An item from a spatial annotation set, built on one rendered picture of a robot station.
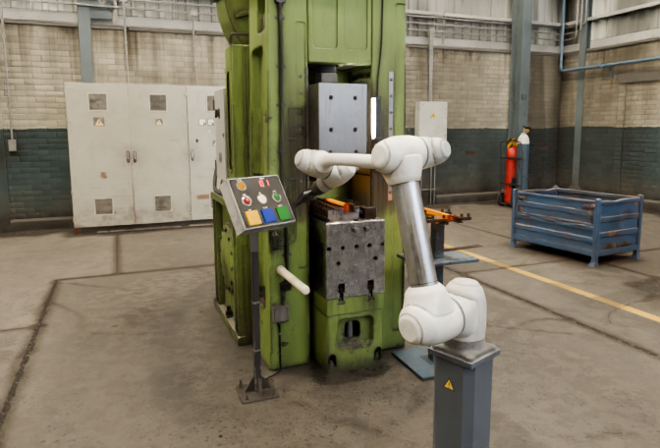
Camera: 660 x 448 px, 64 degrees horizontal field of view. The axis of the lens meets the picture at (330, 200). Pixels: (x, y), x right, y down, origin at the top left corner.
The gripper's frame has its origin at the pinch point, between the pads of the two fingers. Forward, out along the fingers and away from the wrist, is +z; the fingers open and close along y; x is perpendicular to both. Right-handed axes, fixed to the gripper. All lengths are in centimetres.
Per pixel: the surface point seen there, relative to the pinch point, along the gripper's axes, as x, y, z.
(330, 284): -41, 32, 32
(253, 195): 12.2, -14.2, 13.2
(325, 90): 57, 35, -18
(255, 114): 76, 32, 38
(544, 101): 200, 938, 160
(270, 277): -24, 13, 58
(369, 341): -80, 58, 45
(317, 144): 32.7, 31.6, -0.2
